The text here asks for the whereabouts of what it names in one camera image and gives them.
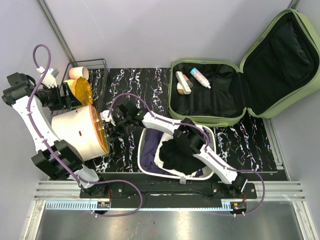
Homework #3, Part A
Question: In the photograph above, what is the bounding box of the black garment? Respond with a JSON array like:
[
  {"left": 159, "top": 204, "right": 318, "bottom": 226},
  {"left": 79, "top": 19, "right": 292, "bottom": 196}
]
[{"left": 159, "top": 139, "right": 206, "bottom": 175}]

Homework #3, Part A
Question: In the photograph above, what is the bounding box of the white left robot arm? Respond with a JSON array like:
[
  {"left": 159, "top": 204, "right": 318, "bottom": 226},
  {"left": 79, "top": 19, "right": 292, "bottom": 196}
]
[{"left": 2, "top": 72, "right": 108, "bottom": 198}]

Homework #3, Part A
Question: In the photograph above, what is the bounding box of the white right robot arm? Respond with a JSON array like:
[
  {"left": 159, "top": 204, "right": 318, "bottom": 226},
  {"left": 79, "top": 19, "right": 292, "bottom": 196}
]
[{"left": 105, "top": 101, "right": 248, "bottom": 199}]

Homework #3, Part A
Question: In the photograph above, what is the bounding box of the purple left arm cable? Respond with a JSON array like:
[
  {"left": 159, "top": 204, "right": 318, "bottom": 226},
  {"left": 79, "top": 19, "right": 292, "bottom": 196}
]
[{"left": 26, "top": 44, "right": 144, "bottom": 217}]

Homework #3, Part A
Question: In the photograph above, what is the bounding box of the white rectangular plastic basin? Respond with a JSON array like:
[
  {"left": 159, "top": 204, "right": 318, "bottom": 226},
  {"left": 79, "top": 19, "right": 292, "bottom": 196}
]
[{"left": 137, "top": 128, "right": 214, "bottom": 181}]

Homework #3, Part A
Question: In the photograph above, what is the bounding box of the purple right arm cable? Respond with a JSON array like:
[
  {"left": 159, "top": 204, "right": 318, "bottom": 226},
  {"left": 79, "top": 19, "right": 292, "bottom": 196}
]
[{"left": 108, "top": 93, "right": 266, "bottom": 218}]

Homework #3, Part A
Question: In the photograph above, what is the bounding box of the white round cosmetic jar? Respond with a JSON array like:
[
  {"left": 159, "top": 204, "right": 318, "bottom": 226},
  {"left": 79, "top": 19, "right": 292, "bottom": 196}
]
[{"left": 176, "top": 82, "right": 185, "bottom": 95}]

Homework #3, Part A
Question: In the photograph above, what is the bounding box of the white cylinder appliance orange lid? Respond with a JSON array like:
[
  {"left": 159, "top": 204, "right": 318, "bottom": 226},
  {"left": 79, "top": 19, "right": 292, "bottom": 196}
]
[{"left": 51, "top": 105, "right": 110, "bottom": 161}]

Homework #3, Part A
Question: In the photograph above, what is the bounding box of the pink cup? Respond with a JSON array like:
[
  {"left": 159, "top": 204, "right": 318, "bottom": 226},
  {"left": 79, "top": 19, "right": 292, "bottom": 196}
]
[{"left": 68, "top": 66, "right": 89, "bottom": 80}]

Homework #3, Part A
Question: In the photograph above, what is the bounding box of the light green cup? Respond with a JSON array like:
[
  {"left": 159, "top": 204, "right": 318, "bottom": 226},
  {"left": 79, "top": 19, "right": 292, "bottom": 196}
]
[{"left": 63, "top": 79, "right": 75, "bottom": 93}]

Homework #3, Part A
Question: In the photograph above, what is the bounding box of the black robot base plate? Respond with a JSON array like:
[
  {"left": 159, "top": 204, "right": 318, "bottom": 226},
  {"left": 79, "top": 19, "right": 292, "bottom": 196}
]
[{"left": 80, "top": 173, "right": 258, "bottom": 211}]

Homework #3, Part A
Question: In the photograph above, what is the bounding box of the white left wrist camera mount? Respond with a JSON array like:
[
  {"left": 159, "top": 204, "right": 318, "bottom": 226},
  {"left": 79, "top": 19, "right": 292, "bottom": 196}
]
[{"left": 42, "top": 68, "right": 60, "bottom": 89}]

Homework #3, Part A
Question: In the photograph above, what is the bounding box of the white grey cloth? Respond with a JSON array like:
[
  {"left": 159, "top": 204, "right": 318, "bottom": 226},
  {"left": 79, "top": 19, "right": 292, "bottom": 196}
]
[{"left": 153, "top": 133, "right": 214, "bottom": 181}]

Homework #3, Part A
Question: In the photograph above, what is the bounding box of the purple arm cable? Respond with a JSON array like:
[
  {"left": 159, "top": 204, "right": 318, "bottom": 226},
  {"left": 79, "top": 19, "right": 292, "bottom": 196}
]
[
  {"left": 26, "top": 44, "right": 144, "bottom": 217},
  {"left": 108, "top": 93, "right": 266, "bottom": 218}
]

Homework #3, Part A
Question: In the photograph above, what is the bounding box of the pink blue tube bottle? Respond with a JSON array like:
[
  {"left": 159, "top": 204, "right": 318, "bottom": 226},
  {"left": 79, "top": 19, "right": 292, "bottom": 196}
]
[{"left": 190, "top": 67, "right": 211, "bottom": 89}]

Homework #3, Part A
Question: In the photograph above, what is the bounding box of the green hard-shell suitcase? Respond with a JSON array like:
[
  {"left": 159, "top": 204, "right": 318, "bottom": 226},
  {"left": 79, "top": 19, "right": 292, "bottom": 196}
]
[{"left": 168, "top": 8, "right": 320, "bottom": 127}]

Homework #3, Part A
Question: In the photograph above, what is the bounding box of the black wire dish rack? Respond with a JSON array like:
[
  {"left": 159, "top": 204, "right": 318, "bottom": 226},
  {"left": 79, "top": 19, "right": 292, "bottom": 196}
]
[{"left": 59, "top": 58, "right": 109, "bottom": 113}]

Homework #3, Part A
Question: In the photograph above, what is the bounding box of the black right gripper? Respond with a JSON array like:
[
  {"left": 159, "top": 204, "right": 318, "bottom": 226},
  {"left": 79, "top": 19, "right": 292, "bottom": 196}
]
[{"left": 106, "top": 114, "right": 132, "bottom": 141}]

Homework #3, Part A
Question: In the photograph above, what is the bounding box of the navy blue garment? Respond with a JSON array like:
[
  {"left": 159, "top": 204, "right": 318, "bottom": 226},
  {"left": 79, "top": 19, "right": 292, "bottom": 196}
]
[{"left": 137, "top": 128, "right": 214, "bottom": 181}]

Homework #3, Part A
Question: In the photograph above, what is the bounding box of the aluminium rail frame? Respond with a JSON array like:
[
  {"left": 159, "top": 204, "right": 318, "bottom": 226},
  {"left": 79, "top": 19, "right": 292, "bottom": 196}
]
[{"left": 24, "top": 181, "right": 320, "bottom": 240}]

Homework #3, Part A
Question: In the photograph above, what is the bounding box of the white cosmetic tube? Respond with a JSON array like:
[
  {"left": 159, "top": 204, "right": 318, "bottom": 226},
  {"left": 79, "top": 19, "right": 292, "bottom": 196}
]
[{"left": 175, "top": 71, "right": 192, "bottom": 95}]

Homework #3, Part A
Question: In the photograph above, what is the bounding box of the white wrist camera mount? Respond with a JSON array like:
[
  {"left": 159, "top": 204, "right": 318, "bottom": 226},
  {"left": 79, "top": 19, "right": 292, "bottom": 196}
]
[
  {"left": 42, "top": 68, "right": 60, "bottom": 89},
  {"left": 99, "top": 110, "right": 116, "bottom": 126}
]

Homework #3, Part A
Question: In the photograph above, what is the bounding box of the beige cosmetic stick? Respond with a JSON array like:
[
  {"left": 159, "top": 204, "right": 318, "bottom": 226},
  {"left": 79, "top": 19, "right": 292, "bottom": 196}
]
[{"left": 184, "top": 76, "right": 194, "bottom": 88}]

